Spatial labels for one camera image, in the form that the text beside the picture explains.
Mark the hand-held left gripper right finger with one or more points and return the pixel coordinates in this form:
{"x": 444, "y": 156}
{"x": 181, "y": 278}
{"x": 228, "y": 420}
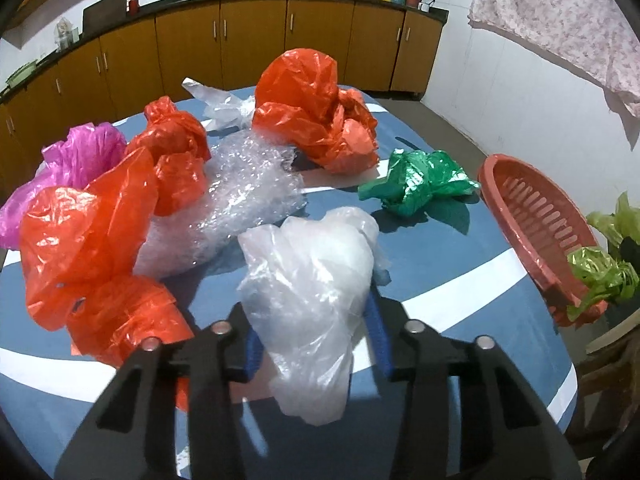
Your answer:
{"x": 377, "y": 330}

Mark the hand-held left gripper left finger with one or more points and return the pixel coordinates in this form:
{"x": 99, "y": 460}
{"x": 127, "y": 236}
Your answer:
{"x": 250, "y": 355}

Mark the white translucent plastic bag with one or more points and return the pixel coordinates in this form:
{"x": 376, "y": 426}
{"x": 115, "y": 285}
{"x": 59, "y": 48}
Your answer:
{"x": 310, "y": 300}

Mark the dark green plastic bag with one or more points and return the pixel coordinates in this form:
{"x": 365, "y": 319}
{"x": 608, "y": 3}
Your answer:
{"x": 415, "y": 180}

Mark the red plastic basket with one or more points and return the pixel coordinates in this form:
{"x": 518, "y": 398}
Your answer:
{"x": 530, "y": 220}

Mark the large orange plastic bag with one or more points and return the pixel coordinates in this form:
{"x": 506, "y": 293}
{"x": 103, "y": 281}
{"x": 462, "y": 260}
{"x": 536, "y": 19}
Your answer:
{"x": 85, "y": 240}

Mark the light green plastic bag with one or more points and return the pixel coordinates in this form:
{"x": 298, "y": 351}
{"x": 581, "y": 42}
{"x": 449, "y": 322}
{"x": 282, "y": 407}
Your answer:
{"x": 612, "y": 220}
{"x": 600, "y": 270}

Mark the puffy orange plastic bag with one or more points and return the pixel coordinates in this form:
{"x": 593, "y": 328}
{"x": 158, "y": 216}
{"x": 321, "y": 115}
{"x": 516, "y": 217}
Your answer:
{"x": 300, "y": 105}

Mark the pink plastic bag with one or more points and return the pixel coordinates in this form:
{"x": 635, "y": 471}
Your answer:
{"x": 75, "y": 155}

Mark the blue white striped tablecloth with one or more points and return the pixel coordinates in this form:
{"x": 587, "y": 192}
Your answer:
{"x": 450, "y": 280}

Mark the clear bubble wrap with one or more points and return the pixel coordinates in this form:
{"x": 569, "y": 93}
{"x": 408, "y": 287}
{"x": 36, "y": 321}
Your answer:
{"x": 235, "y": 185}

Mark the wooden chair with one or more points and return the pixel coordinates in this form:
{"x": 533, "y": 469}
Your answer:
{"x": 610, "y": 375}

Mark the clear plastic bag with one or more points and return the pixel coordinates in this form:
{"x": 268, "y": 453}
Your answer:
{"x": 225, "y": 110}

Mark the wooden base cabinets with counter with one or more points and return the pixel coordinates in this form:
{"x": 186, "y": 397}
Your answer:
{"x": 250, "y": 45}

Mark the small white cup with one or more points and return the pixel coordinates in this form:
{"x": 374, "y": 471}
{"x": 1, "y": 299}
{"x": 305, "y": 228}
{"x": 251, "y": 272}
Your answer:
{"x": 428, "y": 7}

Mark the floral hanging cloth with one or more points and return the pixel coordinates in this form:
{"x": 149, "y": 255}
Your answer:
{"x": 560, "y": 20}

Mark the light green enamel pot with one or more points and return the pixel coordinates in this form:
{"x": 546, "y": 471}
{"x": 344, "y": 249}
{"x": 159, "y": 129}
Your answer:
{"x": 21, "y": 74}

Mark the red bottle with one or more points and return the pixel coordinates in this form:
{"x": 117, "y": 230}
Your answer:
{"x": 133, "y": 4}

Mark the white glass jar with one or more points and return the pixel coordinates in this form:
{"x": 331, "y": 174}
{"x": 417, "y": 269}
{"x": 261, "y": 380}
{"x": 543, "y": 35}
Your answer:
{"x": 65, "y": 32}

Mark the brown cutting board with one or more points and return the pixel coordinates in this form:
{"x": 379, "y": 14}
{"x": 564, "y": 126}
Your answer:
{"x": 105, "y": 12}

